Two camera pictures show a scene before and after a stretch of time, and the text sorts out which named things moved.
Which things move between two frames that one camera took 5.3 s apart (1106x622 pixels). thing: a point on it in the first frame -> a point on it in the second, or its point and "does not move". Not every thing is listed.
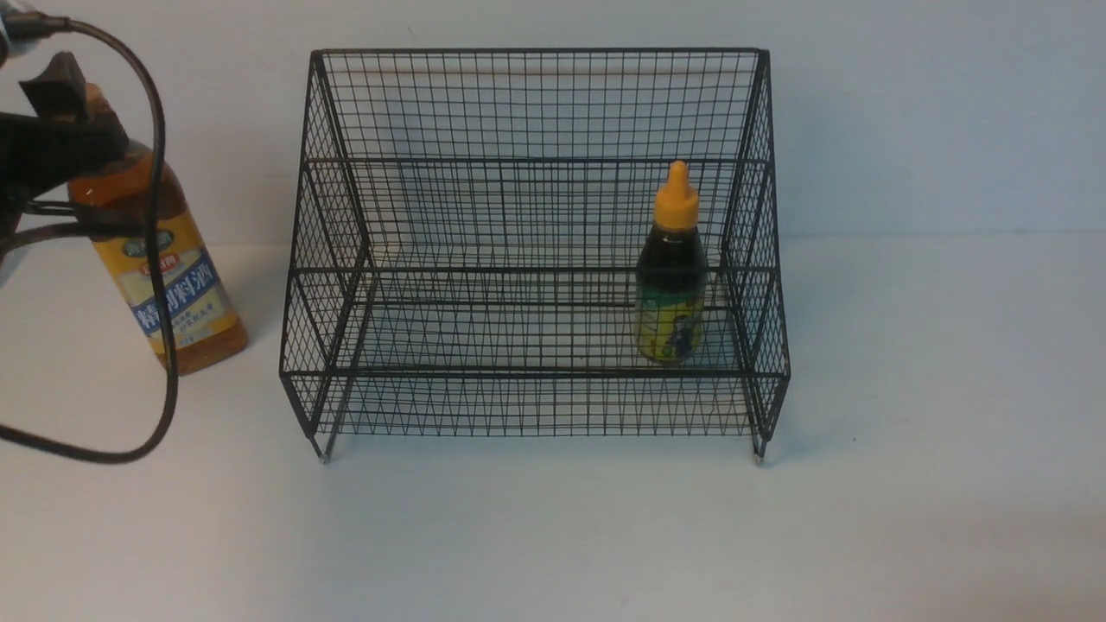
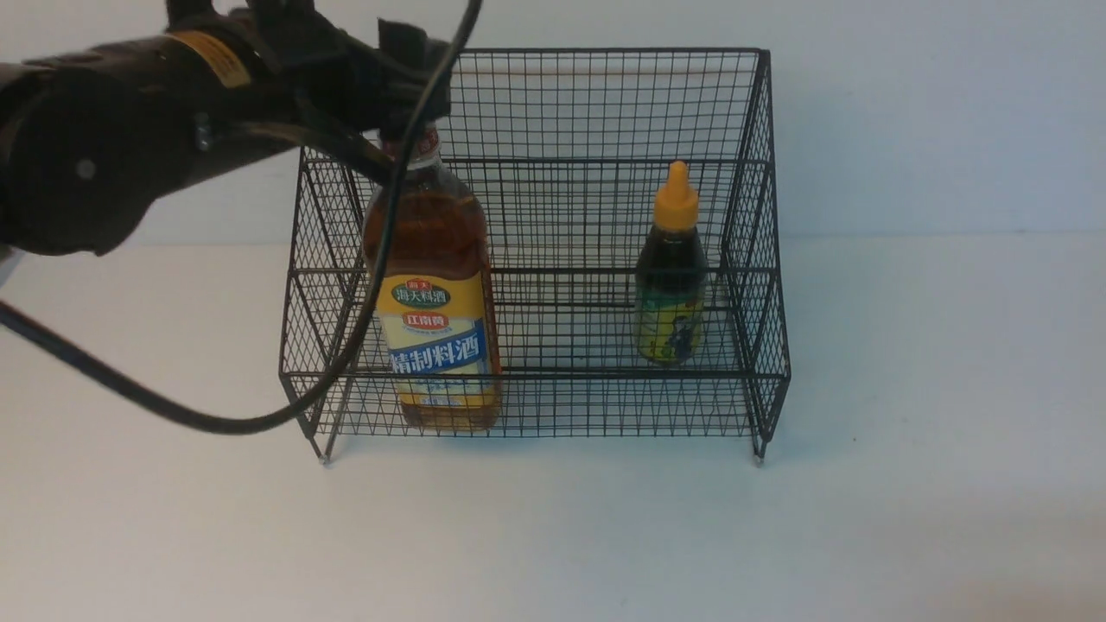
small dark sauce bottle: (671, 278) does not move
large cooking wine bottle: (207, 325) -> (437, 295)
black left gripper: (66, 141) -> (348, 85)
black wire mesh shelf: (472, 226) does not move
